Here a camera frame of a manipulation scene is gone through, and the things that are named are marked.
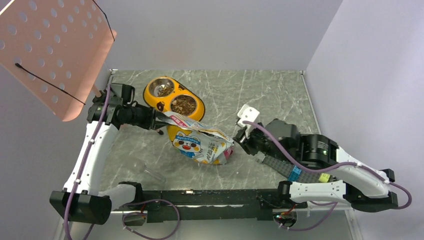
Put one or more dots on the grey lego baseplate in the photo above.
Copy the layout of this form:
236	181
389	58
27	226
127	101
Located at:
285	167

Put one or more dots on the blue lego brick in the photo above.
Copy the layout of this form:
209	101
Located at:
294	174

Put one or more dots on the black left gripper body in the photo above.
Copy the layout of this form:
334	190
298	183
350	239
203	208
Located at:
143	117

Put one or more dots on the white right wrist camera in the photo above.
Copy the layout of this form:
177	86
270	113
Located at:
247	113

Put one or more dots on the yellow-green lego brick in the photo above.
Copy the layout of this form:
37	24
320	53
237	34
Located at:
324	178

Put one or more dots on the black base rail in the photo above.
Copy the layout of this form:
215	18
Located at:
228	204

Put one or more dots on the aluminium frame rail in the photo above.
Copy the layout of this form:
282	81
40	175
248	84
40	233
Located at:
286	218

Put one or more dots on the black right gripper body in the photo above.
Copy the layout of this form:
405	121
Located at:
258	142

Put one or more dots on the cat food bag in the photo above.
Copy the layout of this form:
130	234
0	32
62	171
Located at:
202	143

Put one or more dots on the pink perforated music stand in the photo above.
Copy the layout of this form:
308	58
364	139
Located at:
56	49

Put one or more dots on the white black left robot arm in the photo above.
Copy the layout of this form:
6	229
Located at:
96	152

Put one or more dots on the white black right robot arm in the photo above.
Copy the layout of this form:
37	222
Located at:
363	188

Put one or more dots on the yellow double pet bowl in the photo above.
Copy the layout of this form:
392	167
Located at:
167	94

